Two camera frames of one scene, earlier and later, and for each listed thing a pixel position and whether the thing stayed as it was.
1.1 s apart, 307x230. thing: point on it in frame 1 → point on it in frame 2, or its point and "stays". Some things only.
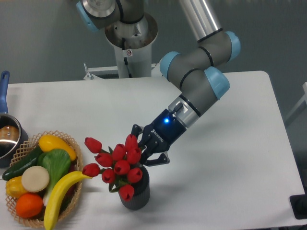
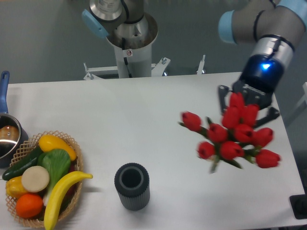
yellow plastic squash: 49,142 stays
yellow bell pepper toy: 15,188 stays
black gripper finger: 136,130 → 223,91
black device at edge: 299,204 stays
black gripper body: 159,135 → 261,75
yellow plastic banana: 55,193 stays
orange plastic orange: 29,205 stays
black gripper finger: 163,158 → 273,113
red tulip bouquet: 120,170 → 235,139
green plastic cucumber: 30,159 stays
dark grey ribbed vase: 141,199 stays
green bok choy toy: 57,162 stays
